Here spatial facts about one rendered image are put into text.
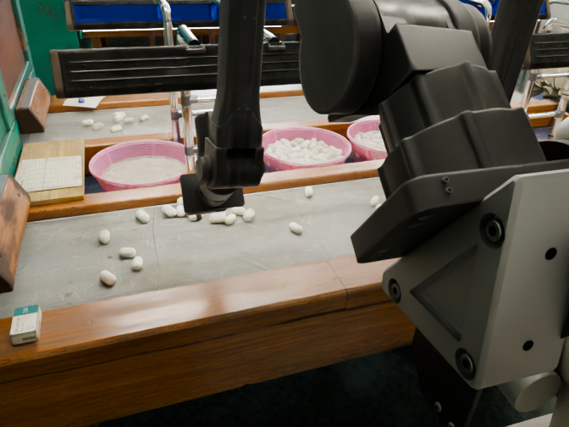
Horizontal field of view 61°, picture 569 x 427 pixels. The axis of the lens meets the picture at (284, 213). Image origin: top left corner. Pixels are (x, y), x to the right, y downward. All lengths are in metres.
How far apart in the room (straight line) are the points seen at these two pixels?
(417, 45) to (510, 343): 0.16
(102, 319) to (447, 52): 0.67
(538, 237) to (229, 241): 0.82
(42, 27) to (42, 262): 2.75
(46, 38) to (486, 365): 3.54
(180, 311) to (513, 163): 0.64
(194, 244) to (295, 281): 0.25
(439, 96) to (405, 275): 0.10
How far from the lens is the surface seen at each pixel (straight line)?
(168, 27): 1.32
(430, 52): 0.29
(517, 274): 0.24
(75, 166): 1.28
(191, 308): 0.82
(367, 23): 0.30
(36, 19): 3.64
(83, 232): 1.09
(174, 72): 0.91
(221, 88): 0.64
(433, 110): 0.27
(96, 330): 0.81
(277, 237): 1.02
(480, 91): 0.28
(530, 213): 0.22
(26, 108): 1.47
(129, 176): 1.30
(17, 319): 0.84
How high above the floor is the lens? 1.31
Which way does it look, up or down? 31 degrees down
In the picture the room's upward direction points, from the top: 3 degrees clockwise
